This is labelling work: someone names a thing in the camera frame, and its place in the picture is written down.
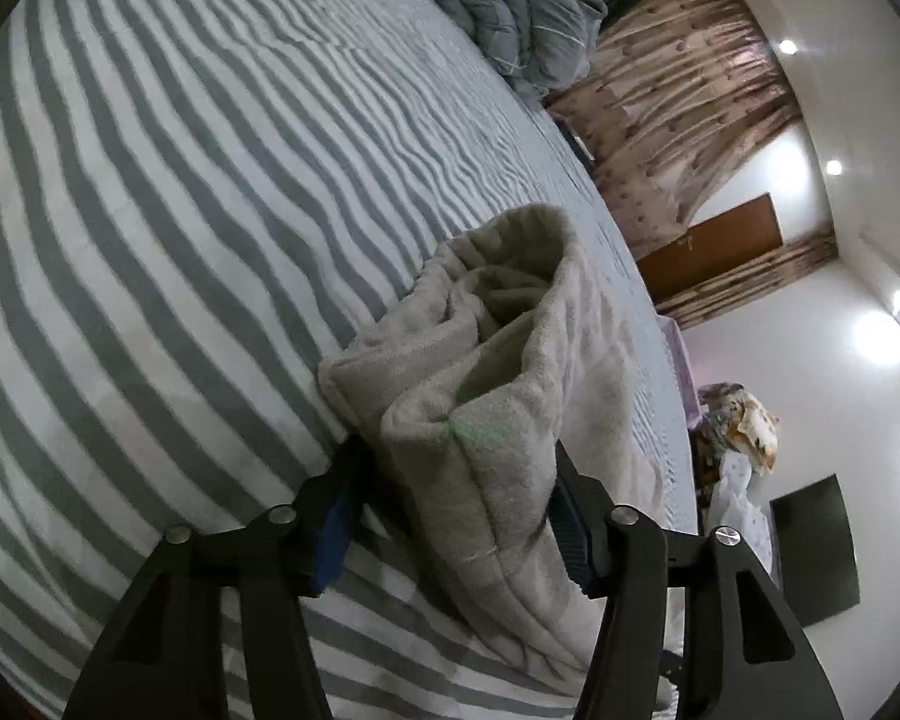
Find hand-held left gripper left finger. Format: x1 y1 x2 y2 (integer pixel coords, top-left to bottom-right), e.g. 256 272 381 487
60 439 370 720

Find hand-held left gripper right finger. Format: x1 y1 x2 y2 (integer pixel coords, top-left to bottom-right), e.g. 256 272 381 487
547 442 845 720

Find light grey pants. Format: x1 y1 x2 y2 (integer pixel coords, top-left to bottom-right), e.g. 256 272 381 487
319 202 692 691

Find light blue dotted cloth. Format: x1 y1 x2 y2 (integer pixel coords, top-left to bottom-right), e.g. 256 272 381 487
699 457 779 582

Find purple cloth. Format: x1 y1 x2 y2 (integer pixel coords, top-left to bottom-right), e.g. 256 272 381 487
664 319 704 430

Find floral cloth pile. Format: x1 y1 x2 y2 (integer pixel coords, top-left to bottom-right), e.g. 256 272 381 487
694 382 782 477

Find narrow brown patterned curtain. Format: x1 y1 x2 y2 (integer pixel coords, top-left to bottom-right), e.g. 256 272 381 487
656 236 841 331

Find brown wooden door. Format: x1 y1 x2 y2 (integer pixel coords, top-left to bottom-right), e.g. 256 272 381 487
636 195 785 302

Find grey white striped bed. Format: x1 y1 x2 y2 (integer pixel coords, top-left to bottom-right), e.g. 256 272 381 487
0 0 704 720

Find dark box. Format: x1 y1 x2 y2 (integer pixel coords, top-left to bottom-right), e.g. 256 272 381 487
559 120 595 167

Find folded grey quilt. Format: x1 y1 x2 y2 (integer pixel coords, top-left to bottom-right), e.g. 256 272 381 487
409 0 610 96

